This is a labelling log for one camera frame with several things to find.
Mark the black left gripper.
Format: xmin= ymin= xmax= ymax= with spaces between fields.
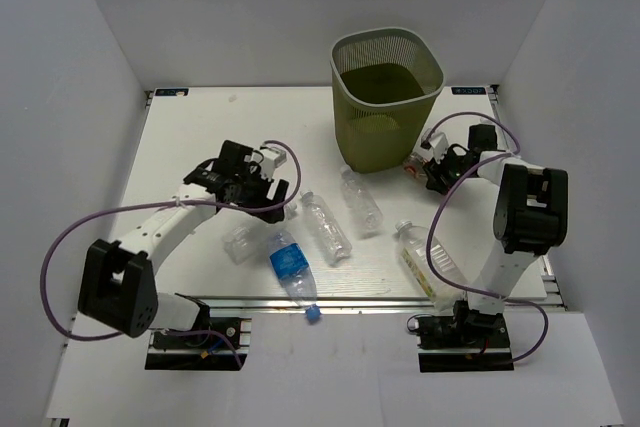
xmin=235 ymin=165 xmax=289 ymax=224

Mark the clear bottle red cap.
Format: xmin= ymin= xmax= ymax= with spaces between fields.
xmin=403 ymin=152 xmax=429 ymax=185

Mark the clear bottle white cap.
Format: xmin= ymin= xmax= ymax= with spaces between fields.
xmin=222 ymin=201 xmax=297 ymax=265

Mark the square bottle yellow label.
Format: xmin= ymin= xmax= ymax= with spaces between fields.
xmin=395 ymin=220 xmax=468 ymax=312

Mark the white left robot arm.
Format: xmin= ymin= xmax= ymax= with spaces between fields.
xmin=78 ymin=140 xmax=289 ymax=346

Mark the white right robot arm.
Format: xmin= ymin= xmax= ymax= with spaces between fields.
xmin=420 ymin=124 xmax=569 ymax=346

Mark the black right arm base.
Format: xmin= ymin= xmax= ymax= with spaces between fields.
xmin=406 ymin=314 xmax=514 ymax=373

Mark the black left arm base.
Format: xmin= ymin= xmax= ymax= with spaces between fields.
xmin=145 ymin=315 xmax=251 ymax=372

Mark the olive green mesh bin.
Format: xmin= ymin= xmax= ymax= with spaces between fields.
xmin=330 ymin=27 xmax=445 ymax=173

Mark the blue label water bottle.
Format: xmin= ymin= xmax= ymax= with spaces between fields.
xmin=267 ymin=230 xmax=321 ymax=324

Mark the clear crumpled bottle centre-left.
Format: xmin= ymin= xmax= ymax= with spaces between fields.
xmin=300 ymin=190 xmax=352 ymax=266

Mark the clear crumpled bottle centre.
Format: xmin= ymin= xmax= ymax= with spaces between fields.
xmin=340 ymin=165 xmax=383 ymax=237

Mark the right blue table sticker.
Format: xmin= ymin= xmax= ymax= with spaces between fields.
xmin=451 ymin=86 xmax=486 ymax=96

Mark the blue table sticker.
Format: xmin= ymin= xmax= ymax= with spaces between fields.
xmin=154 ymin=88 xmax=189 ymax=97
xmin=451 ymin=86 xmax=486 ymax=96

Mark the left blue table sticker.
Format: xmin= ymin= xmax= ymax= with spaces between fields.
xmin=154 ymin=88 xmax=189 ymax=97

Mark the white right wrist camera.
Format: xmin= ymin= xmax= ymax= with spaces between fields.
xmin=419 ymin=129 xmax=449 ymax=162

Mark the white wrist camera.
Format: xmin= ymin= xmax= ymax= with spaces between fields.
xmin=250 ymin=144 xmax=287 ymax=181
xmin=419 ymin=129 xmax=449 ymax=162

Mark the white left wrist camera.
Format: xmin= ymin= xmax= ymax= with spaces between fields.
xmin=250 ymin=144 xmax=287 ymax=181

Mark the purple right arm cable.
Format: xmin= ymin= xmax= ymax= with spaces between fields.
xmin=429 ymin=112 xmax=550 ymax=364

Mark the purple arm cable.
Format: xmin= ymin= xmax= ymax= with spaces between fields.
xmin=39 ymin=140 xmax=303 ymax=369
xmin=429 ymin=112 xmax=550 ymax=364

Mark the aluminium table front rail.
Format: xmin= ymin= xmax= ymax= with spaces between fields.
xmin=201 ymin=293 xmax=566 ymax=311

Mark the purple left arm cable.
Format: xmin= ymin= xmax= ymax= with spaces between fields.
xmin=39 ymin=140 xmax=303 ymax=369

